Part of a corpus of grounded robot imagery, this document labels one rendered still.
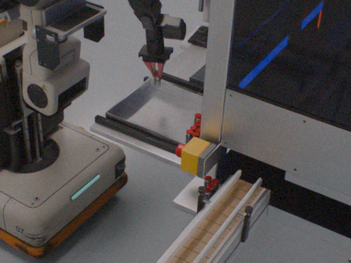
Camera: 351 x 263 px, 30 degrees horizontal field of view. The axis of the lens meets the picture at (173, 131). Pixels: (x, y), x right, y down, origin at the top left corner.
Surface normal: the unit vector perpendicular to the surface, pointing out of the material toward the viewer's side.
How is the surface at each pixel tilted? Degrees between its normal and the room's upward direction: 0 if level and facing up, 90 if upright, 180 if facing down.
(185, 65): 0
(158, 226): 0
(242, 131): 90
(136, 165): 0
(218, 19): 90
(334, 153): 90
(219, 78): 90
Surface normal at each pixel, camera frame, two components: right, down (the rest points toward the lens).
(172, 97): 0.04, -0.80
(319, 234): -0.52, 0.50
